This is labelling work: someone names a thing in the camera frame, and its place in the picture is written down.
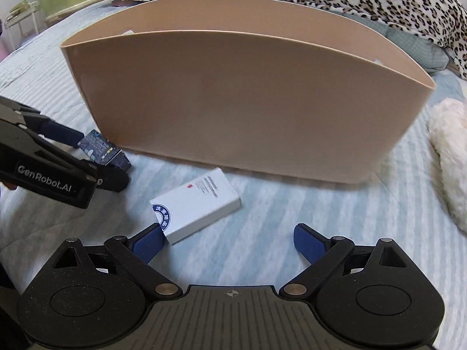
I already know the teal quilted pillow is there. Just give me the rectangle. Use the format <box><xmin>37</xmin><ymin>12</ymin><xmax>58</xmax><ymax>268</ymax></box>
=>
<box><xmin>343</xmin><ymin>13</ymin><xmax>449</xmax><ymax>74</ymax></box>

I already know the dark blue small box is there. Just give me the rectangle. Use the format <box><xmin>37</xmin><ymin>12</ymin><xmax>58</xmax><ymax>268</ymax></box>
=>
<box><xmin>78</xmin><ymin>129</ymin><xmax>131</xmax><ymax>172</ymax></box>

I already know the white wire rack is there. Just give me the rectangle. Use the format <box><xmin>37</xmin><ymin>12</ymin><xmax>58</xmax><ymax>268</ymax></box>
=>
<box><xmin>3</xmin><ymin>0</ymin><xmax>41</xmax><ymax>50</ymax></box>

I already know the beige plastic storage bin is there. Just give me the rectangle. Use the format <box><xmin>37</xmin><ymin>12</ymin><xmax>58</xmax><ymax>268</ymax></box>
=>
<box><xmin>61</xmin><ymin>0</ymin><xmax>435</xmax><ymax>183</ymax></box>

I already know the white fluffy plush toy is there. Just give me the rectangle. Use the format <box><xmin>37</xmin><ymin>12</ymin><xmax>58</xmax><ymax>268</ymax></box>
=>
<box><xmin>427</xmin><ymin>98</ymin><xmax>467</xmax><ymax>233</ymax></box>

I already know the white blue card box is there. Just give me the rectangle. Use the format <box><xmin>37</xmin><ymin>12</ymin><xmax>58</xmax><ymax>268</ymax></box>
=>
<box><xmin>150</xmin><ymin>167</ymin><xmax>241</xmax><ymax>244</ymax></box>

